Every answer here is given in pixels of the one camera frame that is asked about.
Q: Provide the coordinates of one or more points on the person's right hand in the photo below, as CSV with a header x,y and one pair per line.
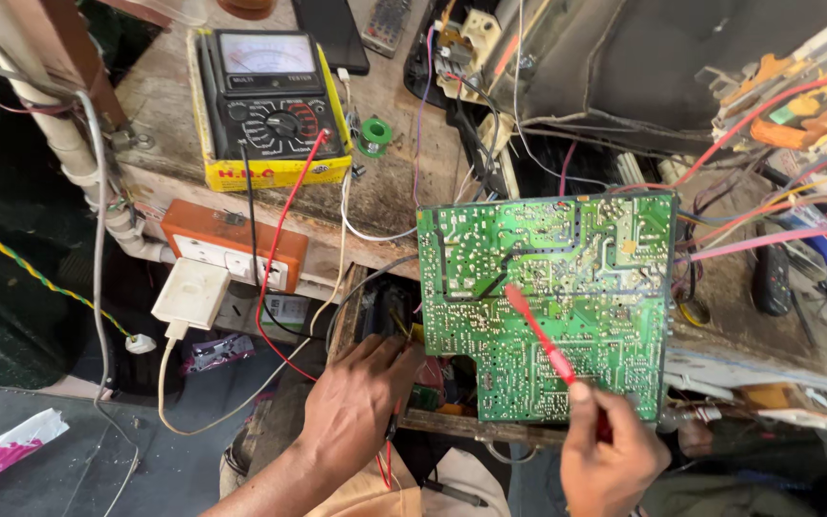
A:
x,y
611,467

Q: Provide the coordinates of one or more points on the person's left hand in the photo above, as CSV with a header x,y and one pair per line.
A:
x,y
352,409

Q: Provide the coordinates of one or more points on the person's left fingers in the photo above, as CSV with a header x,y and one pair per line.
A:
x,y
395,352

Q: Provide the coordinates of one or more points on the red test probe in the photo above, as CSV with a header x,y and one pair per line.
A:
x,y
539,334

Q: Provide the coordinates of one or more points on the black test probe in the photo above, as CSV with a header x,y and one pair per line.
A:
x,y
391,425

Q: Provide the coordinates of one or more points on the person's beige trousers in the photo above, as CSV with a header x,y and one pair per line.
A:
x,y
464,481

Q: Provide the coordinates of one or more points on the purple foil packet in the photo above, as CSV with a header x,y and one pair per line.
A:
x,y
218,352

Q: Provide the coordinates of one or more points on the green circuit board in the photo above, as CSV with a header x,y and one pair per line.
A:
x,y
564,287

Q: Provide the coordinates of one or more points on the white charger adapter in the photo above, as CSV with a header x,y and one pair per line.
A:
x,y
191,293

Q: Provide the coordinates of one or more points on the yellow cardboard box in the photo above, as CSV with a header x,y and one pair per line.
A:
x,y
277,174

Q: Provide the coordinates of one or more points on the small white connector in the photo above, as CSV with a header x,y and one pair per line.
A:
x,y
141,344

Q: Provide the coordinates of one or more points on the black analog multimeter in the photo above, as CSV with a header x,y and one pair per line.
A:
x,y
270,93

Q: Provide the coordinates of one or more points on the beige small circuit board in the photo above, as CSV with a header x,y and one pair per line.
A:
x,y
467,50

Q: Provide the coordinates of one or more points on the black phone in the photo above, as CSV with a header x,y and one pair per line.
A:
x,y
331,32

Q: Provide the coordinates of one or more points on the grey remote control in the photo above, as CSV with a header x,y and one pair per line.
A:
x,y
386,25

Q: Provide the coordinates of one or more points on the brown round object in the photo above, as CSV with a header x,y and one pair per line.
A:
x,y
245,7

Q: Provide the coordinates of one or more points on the black remote control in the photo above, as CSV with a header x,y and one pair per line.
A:
x,y
772,280

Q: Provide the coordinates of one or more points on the opened television set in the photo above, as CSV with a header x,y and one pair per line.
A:
x,y
643,57

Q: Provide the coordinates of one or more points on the white plastic pipe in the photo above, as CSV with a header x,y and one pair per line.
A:
x,y
62,136

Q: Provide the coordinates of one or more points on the pink white wrapper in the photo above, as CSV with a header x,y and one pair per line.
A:
x,y
4,449

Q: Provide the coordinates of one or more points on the orange wall socket box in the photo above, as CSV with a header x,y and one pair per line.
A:
x,y
205,222

